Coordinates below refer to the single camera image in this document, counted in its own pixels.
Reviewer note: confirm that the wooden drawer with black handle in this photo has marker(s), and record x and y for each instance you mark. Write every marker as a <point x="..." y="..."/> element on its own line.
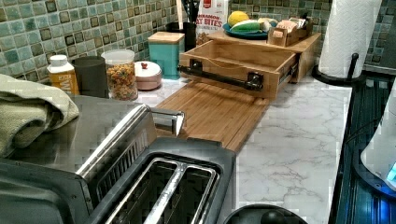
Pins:
<point x="255" y="70"/>

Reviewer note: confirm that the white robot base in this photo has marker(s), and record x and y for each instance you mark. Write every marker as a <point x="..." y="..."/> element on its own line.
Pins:
<point x="379" y="157"/>

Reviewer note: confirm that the wooden drawer cabinet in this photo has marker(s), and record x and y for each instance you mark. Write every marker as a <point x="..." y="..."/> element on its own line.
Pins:
<point x="305" y="49"/>

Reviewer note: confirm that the bamboo cutting board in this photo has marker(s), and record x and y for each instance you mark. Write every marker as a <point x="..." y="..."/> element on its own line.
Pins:
<point x="216" y="114"/>

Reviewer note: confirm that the pink lidded sugar bowl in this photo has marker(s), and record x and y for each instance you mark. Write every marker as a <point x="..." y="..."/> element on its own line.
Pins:
<point x="148" y="75"/>

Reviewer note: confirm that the teal canister with wooden lid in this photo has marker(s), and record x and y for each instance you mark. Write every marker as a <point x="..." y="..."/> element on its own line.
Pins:
<point x="164" y="49"/>

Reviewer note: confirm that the black utensil holder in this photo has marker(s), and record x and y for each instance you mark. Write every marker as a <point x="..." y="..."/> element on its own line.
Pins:
<point x="189" y="30"/>

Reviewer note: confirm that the black two-slot toaster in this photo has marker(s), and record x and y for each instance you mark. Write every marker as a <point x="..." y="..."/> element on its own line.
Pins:
<point x="174" y="181"/>

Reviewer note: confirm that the clear cereal jar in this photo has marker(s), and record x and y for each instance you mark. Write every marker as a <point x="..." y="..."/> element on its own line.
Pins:
<point x="120" y="73"/>

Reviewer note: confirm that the blue plate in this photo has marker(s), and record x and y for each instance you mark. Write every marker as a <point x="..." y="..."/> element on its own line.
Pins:
<point x="249" y="36"/>

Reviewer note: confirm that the oat bites cereal box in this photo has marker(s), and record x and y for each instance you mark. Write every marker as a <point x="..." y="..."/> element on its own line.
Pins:
<point x="211" y="16"/>

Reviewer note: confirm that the plush watermelon slice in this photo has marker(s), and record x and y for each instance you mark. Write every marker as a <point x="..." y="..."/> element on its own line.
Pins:
<point x="248" y="26"/>

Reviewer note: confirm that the yellow plush lemon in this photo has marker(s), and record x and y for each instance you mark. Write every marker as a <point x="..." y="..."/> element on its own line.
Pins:
<point x="236" y="17"/>

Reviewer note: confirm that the cream plush food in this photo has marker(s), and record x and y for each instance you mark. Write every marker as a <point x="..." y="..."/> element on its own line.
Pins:
<point x="267" y="23"/>

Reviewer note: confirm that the wooden spoon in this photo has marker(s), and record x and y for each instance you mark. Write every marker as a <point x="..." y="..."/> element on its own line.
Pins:
<point x="179" y="14"/>

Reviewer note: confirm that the dark grey cup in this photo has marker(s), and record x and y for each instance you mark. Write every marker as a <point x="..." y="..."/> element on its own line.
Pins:
<point x="91" y="76"/>

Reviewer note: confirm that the wooden tea organizer box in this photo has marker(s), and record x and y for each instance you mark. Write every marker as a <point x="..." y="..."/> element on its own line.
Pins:
<point x="288" y="32"/>

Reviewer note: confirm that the black pot lid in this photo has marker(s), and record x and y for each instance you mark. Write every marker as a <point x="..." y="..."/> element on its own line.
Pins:
<point x="263" y="214"/>

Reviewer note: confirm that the black paper towel holder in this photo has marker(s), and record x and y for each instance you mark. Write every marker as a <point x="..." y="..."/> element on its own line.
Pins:
<point x="347" y="81"/>

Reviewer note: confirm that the white-capped orange bottle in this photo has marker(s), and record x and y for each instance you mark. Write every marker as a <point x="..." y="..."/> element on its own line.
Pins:
<point x="62" y="74"/>

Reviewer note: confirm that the stainless toaster oven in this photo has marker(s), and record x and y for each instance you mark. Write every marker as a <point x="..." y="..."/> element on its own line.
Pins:
<point x="63" y="175"/>

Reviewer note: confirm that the green folded towel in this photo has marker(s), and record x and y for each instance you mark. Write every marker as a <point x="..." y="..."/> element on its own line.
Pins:
<point x="28" y="109"/>

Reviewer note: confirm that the white paper towel roll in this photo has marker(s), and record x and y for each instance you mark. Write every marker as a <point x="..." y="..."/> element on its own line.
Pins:
<point x="350" y="29"/>

